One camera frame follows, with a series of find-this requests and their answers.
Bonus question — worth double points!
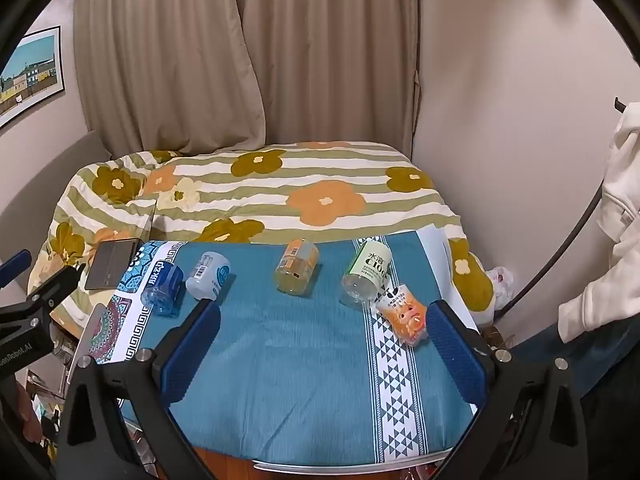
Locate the white plastic bottle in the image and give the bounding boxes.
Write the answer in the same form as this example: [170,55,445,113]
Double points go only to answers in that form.
[185,251,232,301]

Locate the blue patterned tablecloth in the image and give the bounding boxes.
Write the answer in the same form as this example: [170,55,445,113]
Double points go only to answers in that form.
[85,232,483,467]

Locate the beige curtain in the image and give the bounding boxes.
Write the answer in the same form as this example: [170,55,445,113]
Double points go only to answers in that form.
[73,0,267,157]
[239,0,422,162]

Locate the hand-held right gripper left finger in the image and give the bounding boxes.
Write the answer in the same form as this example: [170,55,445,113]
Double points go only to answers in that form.
[59,299,222,480]

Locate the green white C1000 bottle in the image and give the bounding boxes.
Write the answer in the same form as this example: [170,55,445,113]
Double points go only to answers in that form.
[339,238,392,309]

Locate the floral striped blanket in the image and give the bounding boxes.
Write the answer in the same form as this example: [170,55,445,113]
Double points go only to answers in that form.
[27,141,496,333]

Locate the blue plastic bottle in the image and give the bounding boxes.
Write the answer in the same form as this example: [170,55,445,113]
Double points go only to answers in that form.
[141,260,186,317]

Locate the black curved cable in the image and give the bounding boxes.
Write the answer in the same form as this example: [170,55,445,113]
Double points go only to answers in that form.
[494,180,613,322]

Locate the person's blue jeans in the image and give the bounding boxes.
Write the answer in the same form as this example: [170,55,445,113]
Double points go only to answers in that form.
[510,317,640,413]

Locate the person's white hoodie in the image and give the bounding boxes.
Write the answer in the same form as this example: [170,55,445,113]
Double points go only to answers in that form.
[557,102,640,346]

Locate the orange snack pouch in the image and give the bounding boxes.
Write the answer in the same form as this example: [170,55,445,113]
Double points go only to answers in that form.
[375,283,430,347]

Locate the grey laptop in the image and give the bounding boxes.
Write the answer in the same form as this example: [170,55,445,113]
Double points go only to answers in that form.
[84,199,157,291]

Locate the wall poster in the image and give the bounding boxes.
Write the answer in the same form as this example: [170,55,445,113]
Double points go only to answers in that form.
[0,25,67,130]

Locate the white plastic bag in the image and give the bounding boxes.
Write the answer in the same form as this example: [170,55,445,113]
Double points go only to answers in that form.
[486,265,517,307]

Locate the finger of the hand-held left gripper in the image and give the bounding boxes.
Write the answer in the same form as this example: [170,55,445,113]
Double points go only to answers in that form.
[22,264,87,322]
[0,249,32,289]

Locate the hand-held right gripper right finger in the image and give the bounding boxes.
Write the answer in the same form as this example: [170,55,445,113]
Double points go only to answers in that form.
[426,299,587,480]

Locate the orange drink bottle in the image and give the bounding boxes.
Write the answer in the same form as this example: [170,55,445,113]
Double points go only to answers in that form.
[274,239,320,297]

